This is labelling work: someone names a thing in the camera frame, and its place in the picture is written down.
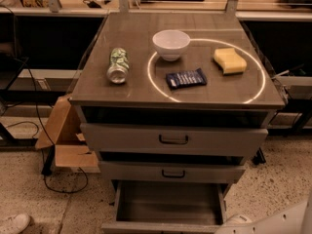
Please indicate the grey bottom drawer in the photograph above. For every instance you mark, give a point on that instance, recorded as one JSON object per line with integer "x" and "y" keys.
{"x": 143, "y": 207}

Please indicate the grey drawer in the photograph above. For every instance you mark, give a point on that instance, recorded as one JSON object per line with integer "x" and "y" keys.
{"x": 143, "y": 207}
{"x": 167, "y": 167}
{"x": 173, "y": 140}

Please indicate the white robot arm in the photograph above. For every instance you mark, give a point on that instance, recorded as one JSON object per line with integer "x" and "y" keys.
{"x": 296, "y": 219}

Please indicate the grey drawer cabinet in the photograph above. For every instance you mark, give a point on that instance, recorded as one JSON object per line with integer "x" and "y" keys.
{"x": 174, "y": 98}

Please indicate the grey top drawer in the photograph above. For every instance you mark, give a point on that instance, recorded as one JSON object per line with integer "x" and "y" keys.
{"x": 173, "y": 140}

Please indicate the grey middle drawer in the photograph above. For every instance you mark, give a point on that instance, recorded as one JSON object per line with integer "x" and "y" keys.
{"x": 167, "y": 167}

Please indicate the dark blue snack packet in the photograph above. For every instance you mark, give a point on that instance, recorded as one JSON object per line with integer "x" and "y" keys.
{"x": 185, "y": 79}

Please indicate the green soda can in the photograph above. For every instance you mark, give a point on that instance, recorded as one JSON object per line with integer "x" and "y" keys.
{"x": 118, "y": 69}

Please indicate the white ceramic bowl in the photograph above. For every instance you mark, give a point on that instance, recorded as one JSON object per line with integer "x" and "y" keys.
{"x": 171, "y": 44}

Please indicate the yellow sponge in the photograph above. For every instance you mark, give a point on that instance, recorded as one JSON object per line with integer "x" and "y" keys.
{"x": 229, "y": 61}

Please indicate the brown cardboard box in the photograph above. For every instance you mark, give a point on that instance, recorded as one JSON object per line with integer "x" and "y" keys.
{"x": 62, "y": 132}

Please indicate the white sneaker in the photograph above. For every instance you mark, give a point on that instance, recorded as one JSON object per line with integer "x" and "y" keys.
{"x": 14, "y": 224}

